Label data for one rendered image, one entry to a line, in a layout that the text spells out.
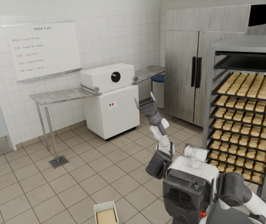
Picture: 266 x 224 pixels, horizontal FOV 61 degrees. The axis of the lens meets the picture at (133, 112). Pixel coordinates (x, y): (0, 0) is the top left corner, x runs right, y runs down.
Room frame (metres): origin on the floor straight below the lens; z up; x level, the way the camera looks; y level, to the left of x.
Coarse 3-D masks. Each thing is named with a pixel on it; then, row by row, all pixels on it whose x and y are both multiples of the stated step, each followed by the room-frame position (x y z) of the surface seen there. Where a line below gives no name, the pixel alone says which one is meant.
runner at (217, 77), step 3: (222, 69) 1.67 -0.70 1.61; (225, 69) 1.75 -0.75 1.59; (219, 72) 1.59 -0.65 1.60; (222, 72) 1.68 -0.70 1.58; (225, 72) 1.68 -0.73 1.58; (216, 75) 1.52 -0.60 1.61; (219, 75) 1.60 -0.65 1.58; (222, 75) 1.61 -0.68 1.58; (213, 78) 1.46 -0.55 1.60; (216, 78) 1.53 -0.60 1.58; (219, 78) 1.53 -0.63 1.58; (213, 81) 1.46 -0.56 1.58; (216, 81) 1.46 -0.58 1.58
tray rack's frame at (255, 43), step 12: (240, 36) 1.84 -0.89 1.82; (252, 36) 1.80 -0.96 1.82; (264, 36) 1.76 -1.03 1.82; (216, 48) 1.44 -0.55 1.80; (228, 48) 1.40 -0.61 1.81; (240, 48) 1.36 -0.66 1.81; (252, 48) 1.32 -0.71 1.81; (264, 48) 1.29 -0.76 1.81; (228, 72) 1.95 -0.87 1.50; (216, 204) 1.73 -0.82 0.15; (216, 216) 1.59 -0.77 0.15; (228, 216) 1.58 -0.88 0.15; (240, 216) 1.57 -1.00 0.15
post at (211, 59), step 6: (210, 48) 1.46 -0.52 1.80; (210, 54) 1.46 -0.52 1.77; (210, 60) 1.45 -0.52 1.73; (210, 66) 1.45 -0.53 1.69; (210, 72) 1.45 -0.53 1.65; (210, 78) 1.45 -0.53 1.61; (210, 84) 1.45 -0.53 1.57; (210, 90) 1.44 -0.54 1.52; (210, 96) 1.45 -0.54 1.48; (210, 102) 1.46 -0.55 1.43; (204, 120) 1.46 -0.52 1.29; (204, 126) 1.46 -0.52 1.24; (204, 132) 1.45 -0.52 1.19; (204, 138) 1.45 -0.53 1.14; (204, 144) 1.45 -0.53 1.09; (204, 162) 1.45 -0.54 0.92
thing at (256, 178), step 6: (210, 162) 1.52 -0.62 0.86; (216, 162) 1.49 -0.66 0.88; (222, 168) 1.41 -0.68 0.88; (228, 168) 1.41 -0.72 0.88; (234, 168) 1.43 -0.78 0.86; (240, 168) 1.40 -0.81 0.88; (246, 174) 1.33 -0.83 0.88; (252, 174) 1.35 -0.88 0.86; (258, 174) 1.32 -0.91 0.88; (252, 180) 1.28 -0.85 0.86; (258, 180) 1.26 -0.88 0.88
